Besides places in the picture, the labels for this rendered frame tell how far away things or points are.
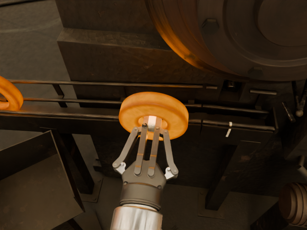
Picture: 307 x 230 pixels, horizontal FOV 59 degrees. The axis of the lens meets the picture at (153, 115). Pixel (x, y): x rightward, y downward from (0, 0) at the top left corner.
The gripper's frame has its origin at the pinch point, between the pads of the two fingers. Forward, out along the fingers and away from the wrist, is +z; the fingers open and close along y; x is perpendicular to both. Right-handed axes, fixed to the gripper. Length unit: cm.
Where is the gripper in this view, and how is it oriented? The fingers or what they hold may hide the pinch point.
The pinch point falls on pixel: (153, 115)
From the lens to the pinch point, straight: 58.8
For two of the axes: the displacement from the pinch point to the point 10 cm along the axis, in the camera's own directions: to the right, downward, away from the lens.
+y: 9.9, 1.0, -0.8
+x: -0.1, -5.4, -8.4
